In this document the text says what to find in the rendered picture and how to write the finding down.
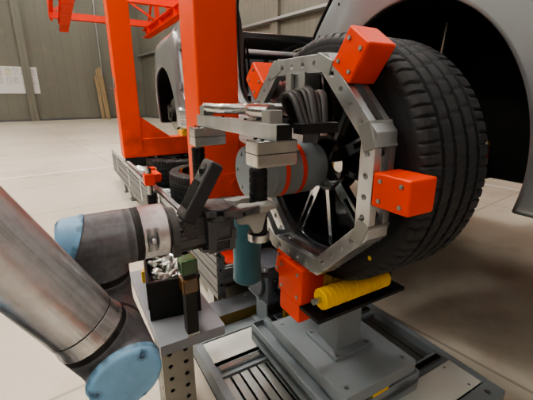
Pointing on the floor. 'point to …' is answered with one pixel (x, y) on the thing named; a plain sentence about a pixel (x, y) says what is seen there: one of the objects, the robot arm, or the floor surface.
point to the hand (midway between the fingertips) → (266, 200)
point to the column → (178, 375)
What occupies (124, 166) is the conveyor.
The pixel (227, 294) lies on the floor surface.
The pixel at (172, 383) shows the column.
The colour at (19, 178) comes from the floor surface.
